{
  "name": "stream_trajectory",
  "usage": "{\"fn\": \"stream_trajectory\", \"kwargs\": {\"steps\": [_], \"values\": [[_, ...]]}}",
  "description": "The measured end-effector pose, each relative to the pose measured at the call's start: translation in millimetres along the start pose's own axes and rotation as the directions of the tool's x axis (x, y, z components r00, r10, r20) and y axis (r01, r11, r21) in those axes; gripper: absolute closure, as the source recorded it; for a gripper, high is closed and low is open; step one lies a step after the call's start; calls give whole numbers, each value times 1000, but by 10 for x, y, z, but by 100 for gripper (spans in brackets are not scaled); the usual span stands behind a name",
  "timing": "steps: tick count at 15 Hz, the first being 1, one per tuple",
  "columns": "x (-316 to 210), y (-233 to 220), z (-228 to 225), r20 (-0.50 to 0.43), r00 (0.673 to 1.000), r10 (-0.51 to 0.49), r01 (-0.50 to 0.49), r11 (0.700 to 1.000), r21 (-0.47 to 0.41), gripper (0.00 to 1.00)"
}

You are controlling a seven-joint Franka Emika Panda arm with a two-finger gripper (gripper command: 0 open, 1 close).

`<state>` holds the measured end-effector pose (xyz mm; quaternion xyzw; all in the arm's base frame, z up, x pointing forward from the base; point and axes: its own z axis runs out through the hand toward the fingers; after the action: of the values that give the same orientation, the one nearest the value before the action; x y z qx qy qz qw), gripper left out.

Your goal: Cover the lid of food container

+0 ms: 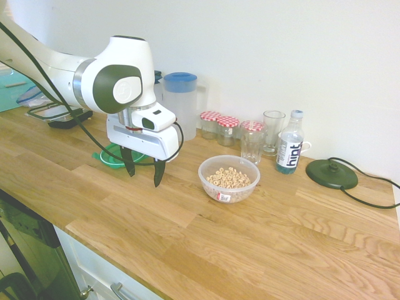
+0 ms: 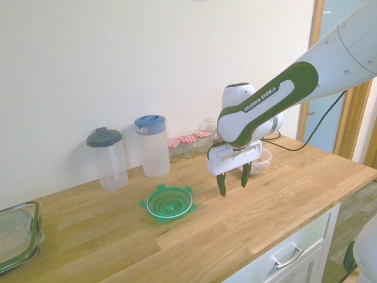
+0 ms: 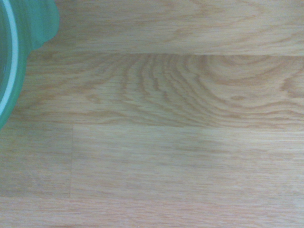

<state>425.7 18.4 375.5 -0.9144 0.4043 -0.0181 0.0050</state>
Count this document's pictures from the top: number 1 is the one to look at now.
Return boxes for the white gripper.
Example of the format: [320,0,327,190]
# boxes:
[106,113,181,189]

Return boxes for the green translucent round lid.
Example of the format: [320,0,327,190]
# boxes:
[92,142,156,171]

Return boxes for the plastic pitcher with blue lid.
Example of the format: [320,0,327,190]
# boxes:
[162,72,209,143]

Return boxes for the clear plastic food bowl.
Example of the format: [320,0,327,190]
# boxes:
[197,154,261,204]

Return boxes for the glass jar red checkered lid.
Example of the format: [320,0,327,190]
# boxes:
[216,115,241,148]
[199,111,223,140]
[239,120,267,134]

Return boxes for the glass container green-rimmed lid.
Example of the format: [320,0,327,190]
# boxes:
[26,101,85,122]

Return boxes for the cereal rings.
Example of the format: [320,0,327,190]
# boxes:
[206,167,252,189]

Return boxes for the black flat tray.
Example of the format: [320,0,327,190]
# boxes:
[47,108,94,129]

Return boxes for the faceted glass tumbler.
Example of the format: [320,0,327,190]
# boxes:
[239,129,266,166]

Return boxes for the clear zip plastic bag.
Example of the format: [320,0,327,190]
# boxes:
[14,83,53,109]

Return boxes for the tall footed drinking glass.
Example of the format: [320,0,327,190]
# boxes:
[262,110,287,158]

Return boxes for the silver cabinet knob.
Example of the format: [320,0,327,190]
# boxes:
[79,284,95,299]

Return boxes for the black glossy appliance front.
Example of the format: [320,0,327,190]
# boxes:
[0,188,84,300]

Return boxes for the hint water bottle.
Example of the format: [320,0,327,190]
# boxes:
[275,109,306,174]

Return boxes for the teal board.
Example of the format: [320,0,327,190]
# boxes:
[0,66,43,114]

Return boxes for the white mug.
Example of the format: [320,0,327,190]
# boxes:
[277,131,313,154]

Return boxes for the dark round kettle base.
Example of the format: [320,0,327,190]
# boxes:
[305,157,359,190]

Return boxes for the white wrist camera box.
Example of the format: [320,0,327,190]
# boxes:
[130,106,178,133]

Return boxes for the dark robot cable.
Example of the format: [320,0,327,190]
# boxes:
[0,21,186,167]

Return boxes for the silver drawer bar handle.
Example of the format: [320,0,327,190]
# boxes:
[109,281,142,300]

